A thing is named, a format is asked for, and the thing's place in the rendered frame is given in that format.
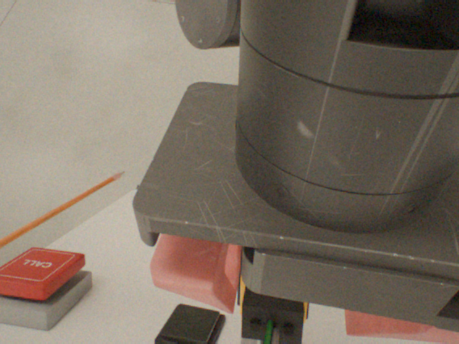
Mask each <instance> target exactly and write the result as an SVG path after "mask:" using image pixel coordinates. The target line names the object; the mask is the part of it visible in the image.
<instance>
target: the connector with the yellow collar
mask: <svg viewBox="0 0 459 344"><path fill-rule="evenodd" d="M304 317H305V305H304V302H302V301H297V300H289V299H285V298H280V297H275V296H267V295H263V294H259V293H256V292H252V291H250V290H249V288H248V287H247V286H246V287H245V291H244V296H243V301H242V328H241V338H251V339H257V340H265V326H266V327H267V322H268V321H269V320H272V321H274V322H273V329H274V328H277V326H278V328H279V342H281V343H284V344H301V340H302V333H303V325H304Z"/></svg>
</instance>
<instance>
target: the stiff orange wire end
mask: <svg viewBox="0 0 459 344"><path fill-rule="evenodd" d="M124 172H125V171H124V170H123V171H121V172H115V173H114V174H113V175H111V176H110V178H108V179H106V180H104V181H103V182H101V183H98V184H96V185H94V186H93V187H92V188H90V189H89V190H87V191H84V192H83V193H81V194H80V195H78V196H76V197H74V198H72V199H71V200H69V201H67V202H65V203H63V204H62V205H60V206H58V207H57V208H54V209H53V210H52V211H50V212H48V213H46V214H44V215H43V216H41V217H39V218H37V219H36V220H34V221H32V222H31V223H27V224H26V225H24V226H22V227H21V228H19V229H16V230H15V231H14V232H12V233H10V234H8V235H6V236H5V237H3V238H1V239H0V249H1V248H2V247H4V246H6V245H8V244H9V243H11V242H12V241H14V240H16V239H17V238H19V237H21V236H22V235H24V234H25V233H27V232H29V231H31V230H32V229H34V228H35V227H37V226H39V225H40V224H42V223H44V222H45V221H46V220H49V219H52V218H53V217H54V216H57V215H58V214H60V213H61V212H63V211H64V210H66V209H67V208H69V207H71V206H72V205H74V204H75V203H77V202H78V201H80V200H82V199H85V198H86V197H88V196H90V195H92V194H93V193H95V192H96V191H97V190H99V189H100V188H102V187H104V186H106V185H107V184H109V183H111V182H115V181H116V180H118V179H119V178H120V177H121V175H122V174H124Z"/></svg>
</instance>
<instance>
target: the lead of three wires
mask: <svg viewBox="0 0 459 344"><path fill-rule="evenodd" d="M273 322H274V321H272V320H269V321H268V322H267V327H266V326H265V340H264V344H279V328H278V326H277V328H274V329H273Z"/></svg>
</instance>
